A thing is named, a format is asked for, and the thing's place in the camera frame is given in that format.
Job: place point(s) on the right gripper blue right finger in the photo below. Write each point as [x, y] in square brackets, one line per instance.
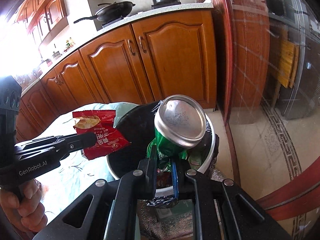
[222, 209]

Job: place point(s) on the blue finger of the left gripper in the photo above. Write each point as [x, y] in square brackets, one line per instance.
[76, 142]

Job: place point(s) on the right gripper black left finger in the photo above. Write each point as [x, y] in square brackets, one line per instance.
[106, 210]

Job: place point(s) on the red chip bag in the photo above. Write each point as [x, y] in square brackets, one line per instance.
[99, 122]

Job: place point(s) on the green soda can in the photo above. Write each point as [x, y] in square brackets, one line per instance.
[180, 124]

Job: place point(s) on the green milk carton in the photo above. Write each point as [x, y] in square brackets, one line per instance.
[196, 159]

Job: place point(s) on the black trash bag liner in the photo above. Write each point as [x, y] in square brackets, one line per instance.
[140, 144]

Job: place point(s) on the wooden upper kitchen cabinets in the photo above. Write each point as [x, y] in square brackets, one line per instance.
[40, 17]

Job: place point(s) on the wooden kitchen cabinets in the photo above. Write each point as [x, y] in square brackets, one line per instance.
[141, 61]
[40, 17]

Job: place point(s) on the wooden lower kitchen cabinets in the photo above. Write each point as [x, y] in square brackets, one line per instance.
[141, 61]

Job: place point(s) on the person's left hand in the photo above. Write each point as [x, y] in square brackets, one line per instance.
[28, 214]

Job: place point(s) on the silver padded stool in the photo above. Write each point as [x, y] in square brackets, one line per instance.
[171, 223]

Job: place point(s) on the floral teal tablecloth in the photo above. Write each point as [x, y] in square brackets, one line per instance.
[64, 184]

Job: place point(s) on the small metal kettle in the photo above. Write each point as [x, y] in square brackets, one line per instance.
[56, 55]

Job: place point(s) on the condiment bottles on counter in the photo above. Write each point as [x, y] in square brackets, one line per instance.
[69, 43]

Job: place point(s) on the black wok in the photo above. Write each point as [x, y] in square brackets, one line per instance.
[110, 12]

